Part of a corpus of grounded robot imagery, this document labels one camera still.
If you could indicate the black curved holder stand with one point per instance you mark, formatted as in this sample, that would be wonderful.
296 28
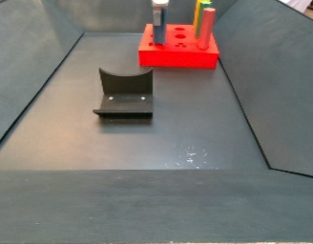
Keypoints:
128 94

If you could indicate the yellow arch-bottom block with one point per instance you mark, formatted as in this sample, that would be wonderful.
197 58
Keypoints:
197 12

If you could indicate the pink octagonal peg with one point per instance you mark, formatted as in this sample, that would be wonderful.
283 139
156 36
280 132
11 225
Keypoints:
207 27

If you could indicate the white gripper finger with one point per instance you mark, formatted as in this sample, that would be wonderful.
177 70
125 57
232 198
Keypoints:
158 6

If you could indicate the blue arch block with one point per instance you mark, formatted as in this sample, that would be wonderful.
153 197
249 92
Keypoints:
160 26

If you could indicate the red shape sorter board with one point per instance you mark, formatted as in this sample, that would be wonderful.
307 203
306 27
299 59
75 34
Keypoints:
180 53

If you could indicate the green star peg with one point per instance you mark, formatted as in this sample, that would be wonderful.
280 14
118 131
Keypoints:
200 21

